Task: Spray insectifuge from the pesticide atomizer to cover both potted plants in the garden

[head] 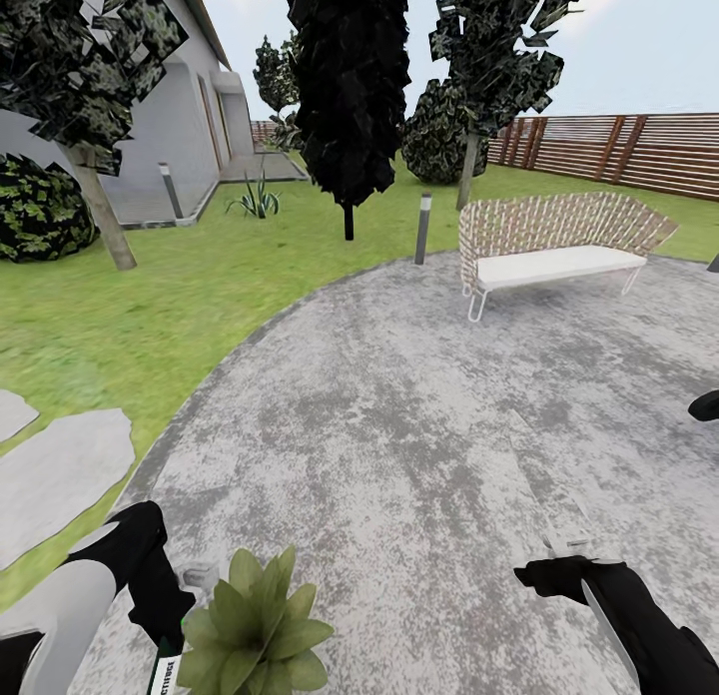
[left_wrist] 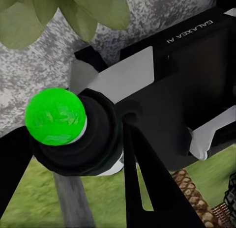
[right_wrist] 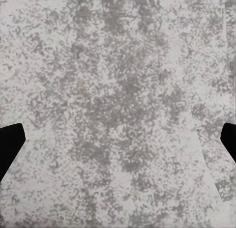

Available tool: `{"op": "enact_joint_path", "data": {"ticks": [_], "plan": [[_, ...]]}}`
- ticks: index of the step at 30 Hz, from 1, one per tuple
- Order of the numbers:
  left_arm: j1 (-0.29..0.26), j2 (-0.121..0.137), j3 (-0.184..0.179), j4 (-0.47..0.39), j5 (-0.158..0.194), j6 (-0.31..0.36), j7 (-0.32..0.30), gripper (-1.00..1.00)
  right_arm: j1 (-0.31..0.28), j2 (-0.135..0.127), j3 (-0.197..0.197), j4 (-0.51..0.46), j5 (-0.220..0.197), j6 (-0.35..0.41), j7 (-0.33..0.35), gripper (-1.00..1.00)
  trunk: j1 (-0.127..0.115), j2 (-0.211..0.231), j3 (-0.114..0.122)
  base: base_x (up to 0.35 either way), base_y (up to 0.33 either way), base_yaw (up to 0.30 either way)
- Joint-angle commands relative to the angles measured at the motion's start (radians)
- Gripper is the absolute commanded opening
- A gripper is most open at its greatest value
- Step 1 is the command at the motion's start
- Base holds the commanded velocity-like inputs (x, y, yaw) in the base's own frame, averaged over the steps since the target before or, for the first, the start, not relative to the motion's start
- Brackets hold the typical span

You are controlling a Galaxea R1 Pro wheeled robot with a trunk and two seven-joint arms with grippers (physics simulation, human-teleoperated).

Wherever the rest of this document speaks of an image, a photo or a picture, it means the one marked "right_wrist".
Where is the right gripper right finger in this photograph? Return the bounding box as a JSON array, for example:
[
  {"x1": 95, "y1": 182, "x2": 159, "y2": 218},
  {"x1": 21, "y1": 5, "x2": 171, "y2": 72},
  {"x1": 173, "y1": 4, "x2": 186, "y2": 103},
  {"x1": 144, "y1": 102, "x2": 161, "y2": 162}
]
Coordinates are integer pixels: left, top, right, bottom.
[{"x1": 220, "y1": 122, "x2": 236, "y2": 161}]

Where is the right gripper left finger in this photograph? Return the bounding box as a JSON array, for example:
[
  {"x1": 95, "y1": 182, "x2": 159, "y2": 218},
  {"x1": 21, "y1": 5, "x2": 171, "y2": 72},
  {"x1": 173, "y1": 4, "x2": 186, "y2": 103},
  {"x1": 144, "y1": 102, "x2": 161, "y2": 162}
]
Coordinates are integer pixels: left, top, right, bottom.
[{"x1": 0, "y1": 123, "x2": 26, "y2": 182}]

